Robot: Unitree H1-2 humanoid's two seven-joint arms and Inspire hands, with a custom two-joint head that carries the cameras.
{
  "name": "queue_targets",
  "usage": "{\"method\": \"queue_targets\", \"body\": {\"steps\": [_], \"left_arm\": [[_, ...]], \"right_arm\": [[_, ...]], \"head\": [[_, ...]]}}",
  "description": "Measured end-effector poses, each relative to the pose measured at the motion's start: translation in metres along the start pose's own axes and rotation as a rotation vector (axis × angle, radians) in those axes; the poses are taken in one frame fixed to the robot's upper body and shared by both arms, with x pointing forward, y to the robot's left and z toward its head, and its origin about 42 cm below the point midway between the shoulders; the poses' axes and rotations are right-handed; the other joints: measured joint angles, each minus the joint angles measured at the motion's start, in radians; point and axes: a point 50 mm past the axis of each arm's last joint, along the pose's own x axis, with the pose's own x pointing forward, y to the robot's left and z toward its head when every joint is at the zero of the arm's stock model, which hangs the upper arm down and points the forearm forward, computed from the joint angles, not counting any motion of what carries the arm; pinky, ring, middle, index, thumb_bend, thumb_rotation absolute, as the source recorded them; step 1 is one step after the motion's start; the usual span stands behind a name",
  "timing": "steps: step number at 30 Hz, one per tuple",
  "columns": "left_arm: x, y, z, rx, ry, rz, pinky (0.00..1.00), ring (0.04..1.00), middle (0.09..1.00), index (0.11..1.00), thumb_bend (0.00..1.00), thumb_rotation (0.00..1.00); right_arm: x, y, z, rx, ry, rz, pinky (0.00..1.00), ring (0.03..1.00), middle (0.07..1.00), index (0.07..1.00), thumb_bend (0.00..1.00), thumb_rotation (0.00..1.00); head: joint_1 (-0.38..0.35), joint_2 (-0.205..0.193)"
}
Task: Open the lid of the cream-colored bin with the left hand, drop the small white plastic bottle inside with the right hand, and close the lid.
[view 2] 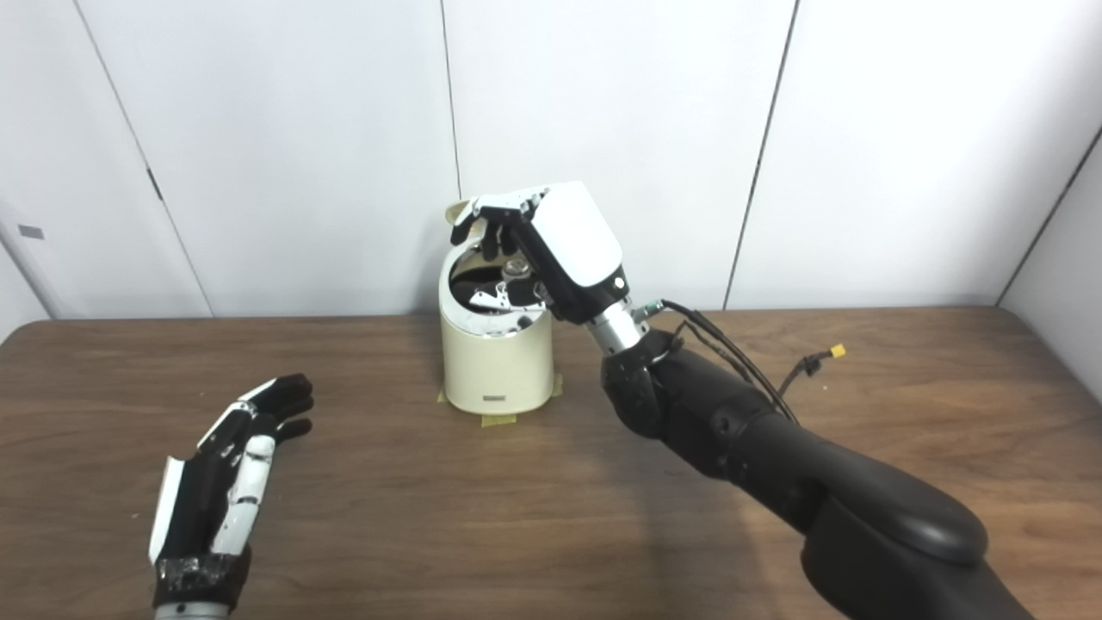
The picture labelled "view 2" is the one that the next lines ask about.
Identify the cream-colored bin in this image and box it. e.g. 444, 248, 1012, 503
437, 200, 554, 415

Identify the cable with yellow connector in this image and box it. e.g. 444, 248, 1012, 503
779, 344, 847, 393

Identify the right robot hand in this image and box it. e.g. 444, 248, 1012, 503
450, 182, 631, 326

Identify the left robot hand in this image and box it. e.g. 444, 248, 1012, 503
148, 374, 314, 612

